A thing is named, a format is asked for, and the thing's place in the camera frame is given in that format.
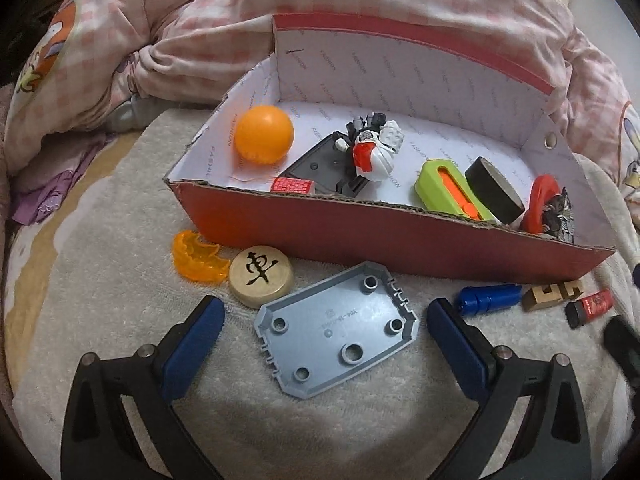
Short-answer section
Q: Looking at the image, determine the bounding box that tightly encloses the small clear labelled bottle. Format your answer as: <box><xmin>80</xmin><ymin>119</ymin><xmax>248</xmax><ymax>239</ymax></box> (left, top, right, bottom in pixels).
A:
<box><xmin>270</xmin><ymin>176</ymin><xmax>316</xmax><ymax>195</ymax></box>

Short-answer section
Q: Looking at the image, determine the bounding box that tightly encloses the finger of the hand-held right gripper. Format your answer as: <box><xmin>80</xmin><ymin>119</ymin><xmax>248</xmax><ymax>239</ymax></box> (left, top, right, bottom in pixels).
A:
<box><xmin>602</xmin><ymin>315</ymin><xmax>640</xmax><ymax>377</ymax></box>

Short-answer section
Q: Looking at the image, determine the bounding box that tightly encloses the red cardboard box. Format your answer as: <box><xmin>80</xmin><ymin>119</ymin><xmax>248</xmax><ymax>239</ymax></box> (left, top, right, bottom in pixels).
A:
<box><xmin>162</xmin><ymin>12</ymin><xmax>617</xmax><ymax>286</ymax></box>

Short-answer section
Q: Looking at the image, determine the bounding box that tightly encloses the black tape roll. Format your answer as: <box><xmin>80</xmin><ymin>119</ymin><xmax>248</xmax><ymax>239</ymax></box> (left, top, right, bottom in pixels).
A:
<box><xmin>465</xmin><ymin>156</ymin><xmax>526</xmax><ymax>225</ymax></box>

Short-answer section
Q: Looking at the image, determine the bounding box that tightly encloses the grey plastic building plate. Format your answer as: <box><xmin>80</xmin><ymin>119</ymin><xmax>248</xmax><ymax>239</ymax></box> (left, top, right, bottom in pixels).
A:
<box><xmin>252</xmin><ymin>261</ymin><xmax>420</xmax><ymax>400</ymax></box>

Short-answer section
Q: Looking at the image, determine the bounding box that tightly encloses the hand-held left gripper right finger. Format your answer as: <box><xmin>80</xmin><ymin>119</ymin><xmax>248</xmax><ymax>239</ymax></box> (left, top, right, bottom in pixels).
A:
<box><xmin>426</xmin><ymin>297</ymin><xmax>593</xmax><ymax>480</ymax></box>

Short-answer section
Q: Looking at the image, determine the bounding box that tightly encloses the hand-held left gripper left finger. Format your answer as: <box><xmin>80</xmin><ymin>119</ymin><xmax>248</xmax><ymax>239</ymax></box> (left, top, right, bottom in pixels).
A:
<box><xmin>60</xmin><ymin>296</ymin><xmax>226</xmax><ymax>480</ymax></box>

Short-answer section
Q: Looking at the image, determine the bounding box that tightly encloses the beige fluffy blanket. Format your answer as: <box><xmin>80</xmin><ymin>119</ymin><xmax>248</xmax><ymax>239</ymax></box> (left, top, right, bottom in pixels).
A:
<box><xmin>5</xmin><ymin>85</ymin><xmax>640</xmax><ymax>480</ymax></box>

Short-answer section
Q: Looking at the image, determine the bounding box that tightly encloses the purple cloth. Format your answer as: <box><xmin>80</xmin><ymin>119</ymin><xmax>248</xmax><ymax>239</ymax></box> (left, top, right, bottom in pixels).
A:
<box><xmin>10</xmin><ymin>135</ymin><xmax>116</xmax><ymax>226</ymax></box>

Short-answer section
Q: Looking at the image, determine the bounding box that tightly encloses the red lighter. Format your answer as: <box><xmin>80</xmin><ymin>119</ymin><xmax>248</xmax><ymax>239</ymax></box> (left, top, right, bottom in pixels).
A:
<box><xmin>565</xmin><ymin>288</ymin><xmax>615</xmax><ymax>330</ymax></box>

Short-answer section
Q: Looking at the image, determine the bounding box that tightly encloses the white grey toy robot figure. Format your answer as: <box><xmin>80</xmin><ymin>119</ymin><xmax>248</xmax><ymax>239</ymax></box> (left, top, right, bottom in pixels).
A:
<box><xmin>334</xmin><ymin>112</ymin><xmax>403</xmax><ymax>181</ymax></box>

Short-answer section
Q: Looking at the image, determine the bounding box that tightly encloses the green orange utility knife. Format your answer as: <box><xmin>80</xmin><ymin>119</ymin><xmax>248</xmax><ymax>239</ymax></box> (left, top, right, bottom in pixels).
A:
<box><xmin>414</xmin><ymin>158</ymin><xmax>498</xmax><ymax>223</ymax></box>

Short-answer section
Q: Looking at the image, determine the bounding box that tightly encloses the orange translucent plastic piece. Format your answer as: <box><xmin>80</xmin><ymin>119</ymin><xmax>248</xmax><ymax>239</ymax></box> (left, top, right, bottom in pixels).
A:
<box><xmin>171</xmin><ymin>230</ymin><xmax>235</xmax><ymax>282</ymax></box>

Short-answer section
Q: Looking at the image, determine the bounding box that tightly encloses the round wooden chess piece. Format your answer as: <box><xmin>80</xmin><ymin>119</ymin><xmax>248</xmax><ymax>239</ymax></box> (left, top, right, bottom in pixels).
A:
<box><xmin>229</xmin><ymin>245</ymin><xmax>293</xmax><ymax>309</ymax></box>

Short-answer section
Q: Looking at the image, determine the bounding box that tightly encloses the pink checkered quilt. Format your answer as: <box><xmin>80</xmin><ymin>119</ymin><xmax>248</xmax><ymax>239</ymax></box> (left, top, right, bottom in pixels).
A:
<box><xmin>5</xmin><ymin>0</ymin><xmax>640</xmax><ymax>196</ymax></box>

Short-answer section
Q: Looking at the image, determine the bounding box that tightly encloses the orange ball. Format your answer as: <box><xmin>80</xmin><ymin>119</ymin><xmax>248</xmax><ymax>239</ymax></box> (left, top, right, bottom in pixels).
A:
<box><xmin>235</xmin><ymin>105</ymin><xmax>294</xmax><ymax>165</ymax></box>

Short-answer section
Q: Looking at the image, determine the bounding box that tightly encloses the blue plastic cylinder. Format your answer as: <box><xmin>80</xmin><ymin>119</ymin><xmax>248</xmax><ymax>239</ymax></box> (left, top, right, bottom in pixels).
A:
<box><xmin>459</xmin><ymin>283</ymin><xmax>522</xmax><ymax>317</ymax></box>

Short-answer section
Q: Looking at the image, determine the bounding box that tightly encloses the grey cloth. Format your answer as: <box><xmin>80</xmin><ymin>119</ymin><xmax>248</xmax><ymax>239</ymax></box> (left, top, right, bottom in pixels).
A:
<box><xmin>107</xmin><ymin>95</ymin><xmax>166</xmax><ymax>133</ymax></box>

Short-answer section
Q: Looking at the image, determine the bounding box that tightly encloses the wooden puzzle block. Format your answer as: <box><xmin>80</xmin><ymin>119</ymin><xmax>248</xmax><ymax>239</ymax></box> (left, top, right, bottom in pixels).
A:
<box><xmin>522</xmin><ymin>277</ymin><xmax>586</xmax><ymax>313</ymax></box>

